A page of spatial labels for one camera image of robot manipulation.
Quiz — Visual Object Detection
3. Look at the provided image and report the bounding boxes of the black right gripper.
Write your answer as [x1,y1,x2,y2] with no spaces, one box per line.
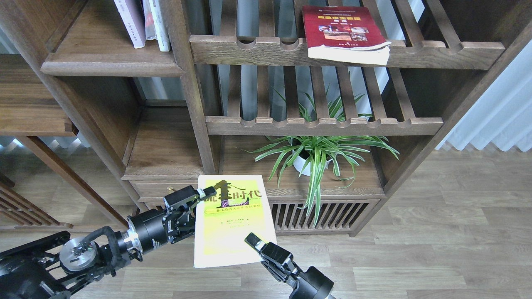
[245,233,334,299]

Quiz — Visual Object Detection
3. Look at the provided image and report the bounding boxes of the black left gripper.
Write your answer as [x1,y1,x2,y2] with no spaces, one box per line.
[127,186,217,254]

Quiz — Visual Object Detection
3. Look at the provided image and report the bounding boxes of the yellow green book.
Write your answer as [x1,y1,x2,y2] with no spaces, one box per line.
[193,175,277,268]

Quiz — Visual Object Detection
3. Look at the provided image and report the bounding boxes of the white lavender book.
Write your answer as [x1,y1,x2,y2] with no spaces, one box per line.
[114,0,146,49]

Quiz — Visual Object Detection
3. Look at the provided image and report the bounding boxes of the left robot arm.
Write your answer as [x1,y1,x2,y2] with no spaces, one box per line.
[0,186,216,299]

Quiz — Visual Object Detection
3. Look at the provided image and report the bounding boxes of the white plant pot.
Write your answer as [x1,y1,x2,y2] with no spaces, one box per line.
[293,150,331,176]

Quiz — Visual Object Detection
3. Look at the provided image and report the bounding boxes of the green spider plant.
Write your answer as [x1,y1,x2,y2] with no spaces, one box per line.
[247,87,400,227]

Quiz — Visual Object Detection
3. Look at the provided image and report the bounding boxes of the wooden side furniture left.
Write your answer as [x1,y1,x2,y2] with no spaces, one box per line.
[0,54,128,232]

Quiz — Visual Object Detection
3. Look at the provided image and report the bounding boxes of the upright white book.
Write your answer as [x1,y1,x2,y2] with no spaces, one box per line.
[143,0,170,52]

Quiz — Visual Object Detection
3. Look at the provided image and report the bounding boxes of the dark wooden bookshelf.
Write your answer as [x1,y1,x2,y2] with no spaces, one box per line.
[1,0,531,236]

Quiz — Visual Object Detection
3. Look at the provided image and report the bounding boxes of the red paperback book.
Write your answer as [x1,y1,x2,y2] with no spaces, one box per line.
[303,5,391,66]

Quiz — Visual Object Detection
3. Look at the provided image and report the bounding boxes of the white pleated curtain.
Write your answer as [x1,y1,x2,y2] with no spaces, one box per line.
[436,42,532,152]

